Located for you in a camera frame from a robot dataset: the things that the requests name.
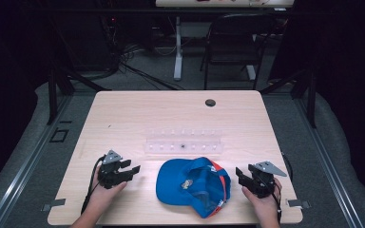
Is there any person's left hand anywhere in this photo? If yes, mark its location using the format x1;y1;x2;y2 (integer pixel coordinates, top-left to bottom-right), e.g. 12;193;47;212
87;165;128;217

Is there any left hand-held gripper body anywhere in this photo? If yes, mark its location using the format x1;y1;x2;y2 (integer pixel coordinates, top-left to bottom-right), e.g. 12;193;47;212
97;149;128;190

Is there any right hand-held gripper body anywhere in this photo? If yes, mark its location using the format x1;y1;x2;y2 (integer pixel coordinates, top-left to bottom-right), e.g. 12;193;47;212
247;161;288;200

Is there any person's right hand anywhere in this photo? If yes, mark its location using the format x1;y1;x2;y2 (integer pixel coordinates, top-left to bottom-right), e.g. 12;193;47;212
240;177;283;222

